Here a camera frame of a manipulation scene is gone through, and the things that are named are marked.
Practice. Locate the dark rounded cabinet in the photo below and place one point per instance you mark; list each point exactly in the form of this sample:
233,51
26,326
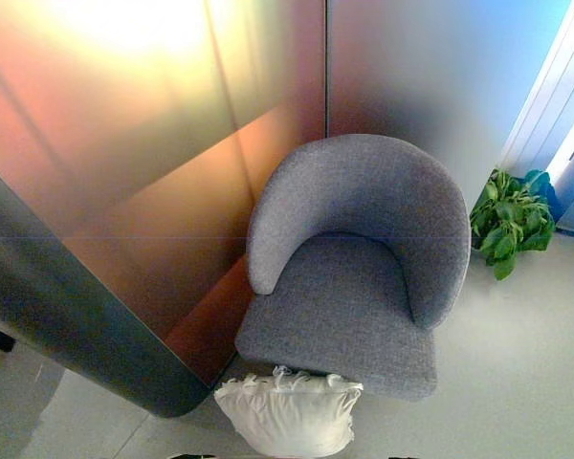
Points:
72,306

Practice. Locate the white fringed pillow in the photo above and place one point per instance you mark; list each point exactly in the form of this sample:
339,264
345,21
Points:
287,411

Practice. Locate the green leafy potted plant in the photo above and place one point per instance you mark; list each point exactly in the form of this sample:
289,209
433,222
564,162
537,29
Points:
509,225

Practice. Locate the grey fabric tub armchair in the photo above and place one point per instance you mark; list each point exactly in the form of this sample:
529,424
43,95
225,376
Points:
344,287

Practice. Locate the white door frame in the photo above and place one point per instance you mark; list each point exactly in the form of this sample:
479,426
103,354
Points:
550,91

